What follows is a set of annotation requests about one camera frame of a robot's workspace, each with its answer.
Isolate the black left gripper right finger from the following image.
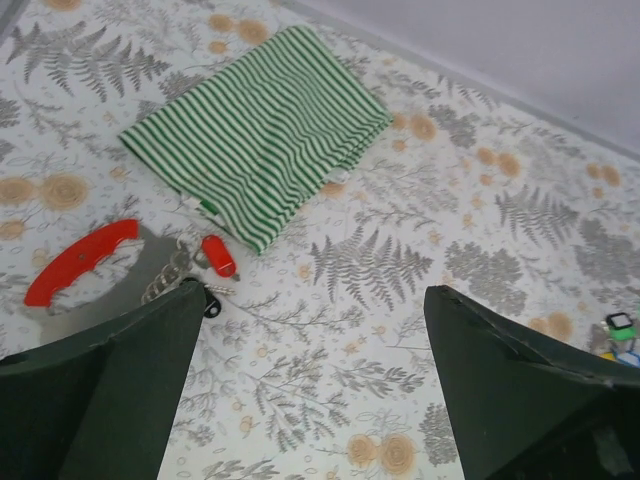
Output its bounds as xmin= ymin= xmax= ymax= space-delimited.
xmin=424 ymin=285 xmax=639 ymax=479

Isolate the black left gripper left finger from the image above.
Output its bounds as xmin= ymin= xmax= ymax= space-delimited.
xmin=1 ymin=281 xmax=206 ymax=479

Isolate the red handled carabiner keyring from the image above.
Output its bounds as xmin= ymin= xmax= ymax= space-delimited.
xmin=23 ymin=218 xmax=171 ymax=321

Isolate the silver keys bunch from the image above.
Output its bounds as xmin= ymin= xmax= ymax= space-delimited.
xmin=140 ymin=234 xmax=236 ymax=305

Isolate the red key tag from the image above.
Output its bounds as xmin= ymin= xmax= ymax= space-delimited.
xmin=201 ymin=235 xmax=237 ymax=278

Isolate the green key tag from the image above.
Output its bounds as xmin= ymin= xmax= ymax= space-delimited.
xmin=605 ymin=312 xmax=637 ymax=342

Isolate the green white striped cloth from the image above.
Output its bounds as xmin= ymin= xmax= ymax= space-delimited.
xmin=120 ymin=26 xmax=392 ymax=253

